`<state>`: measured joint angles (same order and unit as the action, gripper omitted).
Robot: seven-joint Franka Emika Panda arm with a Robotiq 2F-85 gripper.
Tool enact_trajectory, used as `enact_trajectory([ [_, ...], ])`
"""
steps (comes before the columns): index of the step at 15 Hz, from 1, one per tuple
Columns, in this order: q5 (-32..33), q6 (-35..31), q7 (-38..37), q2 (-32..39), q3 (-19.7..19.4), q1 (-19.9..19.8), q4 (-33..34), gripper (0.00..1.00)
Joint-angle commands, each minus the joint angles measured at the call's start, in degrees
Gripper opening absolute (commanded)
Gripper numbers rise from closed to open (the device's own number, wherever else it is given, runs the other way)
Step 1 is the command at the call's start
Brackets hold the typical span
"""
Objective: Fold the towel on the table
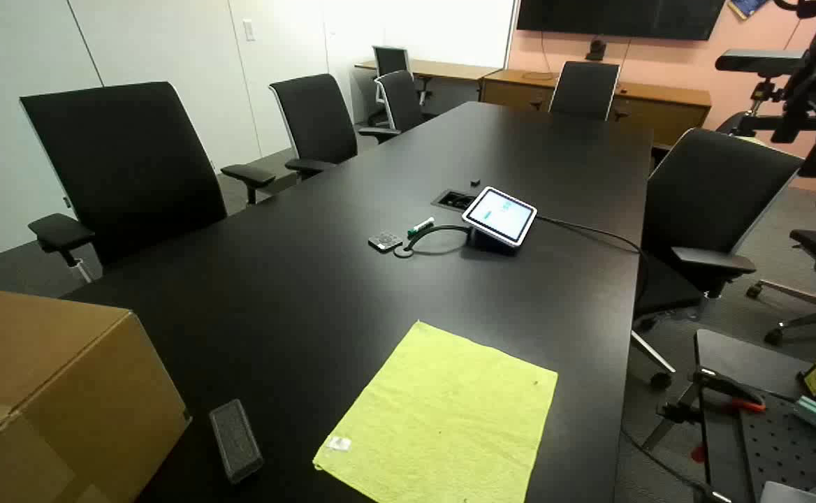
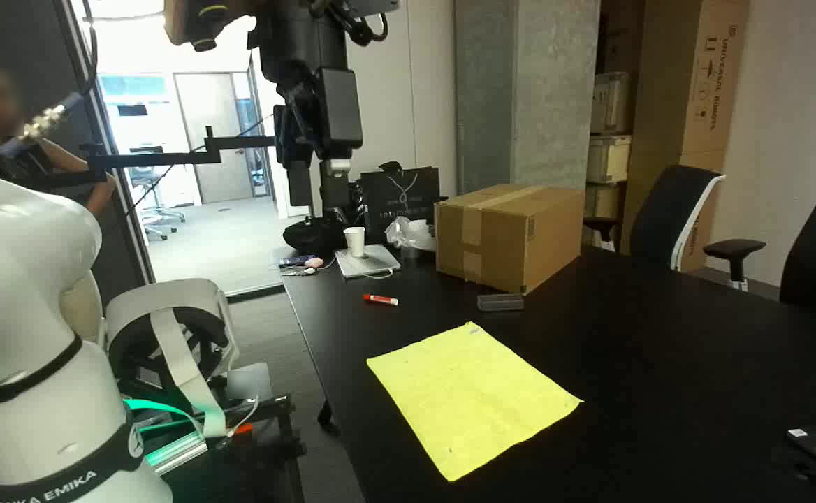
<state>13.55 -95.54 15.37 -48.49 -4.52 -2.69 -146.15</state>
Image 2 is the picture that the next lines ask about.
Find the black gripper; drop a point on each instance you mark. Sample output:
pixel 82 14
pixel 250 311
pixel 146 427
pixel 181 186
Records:
pixel 303 46

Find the yellow towel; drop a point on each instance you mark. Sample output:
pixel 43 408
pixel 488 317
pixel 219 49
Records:
pixel 467 399

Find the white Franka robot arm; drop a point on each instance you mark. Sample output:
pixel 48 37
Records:
pixel 27 309

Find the black soft pouch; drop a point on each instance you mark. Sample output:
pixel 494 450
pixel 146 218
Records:
pixel 315 234

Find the white paper cup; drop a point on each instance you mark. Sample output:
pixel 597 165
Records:
pixel 356 240

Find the small blue red item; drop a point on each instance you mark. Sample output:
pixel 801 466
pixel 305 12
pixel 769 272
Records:
pixel 301 267

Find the grey closed laptop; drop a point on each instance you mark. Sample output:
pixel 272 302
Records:
pixel 367 264

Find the white plastic bag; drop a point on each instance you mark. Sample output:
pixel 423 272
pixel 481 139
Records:
pixel 413 232

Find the black metal boom bar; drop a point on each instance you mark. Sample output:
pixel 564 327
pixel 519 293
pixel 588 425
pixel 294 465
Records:
pixel 185 152

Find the red marker pen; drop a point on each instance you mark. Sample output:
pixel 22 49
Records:
pixel 381 299

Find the small grey rectangular block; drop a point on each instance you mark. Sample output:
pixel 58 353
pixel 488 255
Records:
pixel 501 299

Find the person with blurred face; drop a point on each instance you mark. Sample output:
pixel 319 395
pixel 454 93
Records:
pixel 48 155

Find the beige shelf box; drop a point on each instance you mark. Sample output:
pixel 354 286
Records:
pixel 609 156
pixel 606 201
pixel 611 100

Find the teal green box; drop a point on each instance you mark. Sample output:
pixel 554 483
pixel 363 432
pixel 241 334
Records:
pixel 160 422

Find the tall brown cardboard box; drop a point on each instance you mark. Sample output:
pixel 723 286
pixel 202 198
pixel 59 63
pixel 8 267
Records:
pixel 655 121

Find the tall printed cardboard box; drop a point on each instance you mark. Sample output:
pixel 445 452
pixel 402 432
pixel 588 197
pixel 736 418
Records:
pixel 715 84

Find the office chair with white frame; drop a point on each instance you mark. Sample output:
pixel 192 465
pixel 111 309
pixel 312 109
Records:
pixel 676 218

